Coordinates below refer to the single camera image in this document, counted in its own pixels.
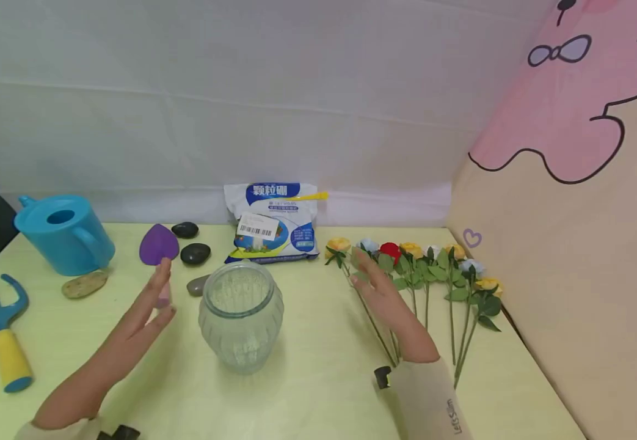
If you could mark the person's left hand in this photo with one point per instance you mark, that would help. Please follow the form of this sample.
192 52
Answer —
139 324

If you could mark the person's right hand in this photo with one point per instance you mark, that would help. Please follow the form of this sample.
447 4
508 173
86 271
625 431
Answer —
392 318

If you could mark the person's left fingers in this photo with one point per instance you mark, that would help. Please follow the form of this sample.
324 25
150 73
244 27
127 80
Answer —
159 284

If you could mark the person's left thumb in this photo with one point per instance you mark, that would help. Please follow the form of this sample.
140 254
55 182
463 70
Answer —
165 316

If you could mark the person's right thumb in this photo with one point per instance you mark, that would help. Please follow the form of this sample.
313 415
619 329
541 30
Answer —
361 288

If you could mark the person's right fingers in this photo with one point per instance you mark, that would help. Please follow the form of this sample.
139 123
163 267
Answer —
367 266

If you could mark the person's right forearm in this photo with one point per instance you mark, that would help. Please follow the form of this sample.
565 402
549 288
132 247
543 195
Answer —
428 403

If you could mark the person's left forearm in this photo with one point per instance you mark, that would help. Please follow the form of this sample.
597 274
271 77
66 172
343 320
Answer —
76 391

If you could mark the row of artificial roses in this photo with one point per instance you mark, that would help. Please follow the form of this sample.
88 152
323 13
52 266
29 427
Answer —
389 250

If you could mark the grey pebble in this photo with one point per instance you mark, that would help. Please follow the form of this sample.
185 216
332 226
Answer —
197 286

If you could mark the purple heart-shaped stone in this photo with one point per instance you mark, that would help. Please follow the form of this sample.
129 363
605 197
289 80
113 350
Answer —
157 244

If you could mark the black pebble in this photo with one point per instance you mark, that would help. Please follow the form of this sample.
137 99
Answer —
185 230
195 253

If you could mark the tan flat pebble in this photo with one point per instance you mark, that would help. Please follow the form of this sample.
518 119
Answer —
84 285

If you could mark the clear ribbed glass vase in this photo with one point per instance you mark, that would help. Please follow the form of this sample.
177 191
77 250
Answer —
241 330

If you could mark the white and blue fertilizer bag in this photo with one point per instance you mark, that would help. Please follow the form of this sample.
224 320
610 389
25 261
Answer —
290 235

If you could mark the black wrist band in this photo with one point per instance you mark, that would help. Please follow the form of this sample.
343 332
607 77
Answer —
382 377
117 432

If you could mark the blue plastic watering can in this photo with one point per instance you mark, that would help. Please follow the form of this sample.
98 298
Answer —
71 244

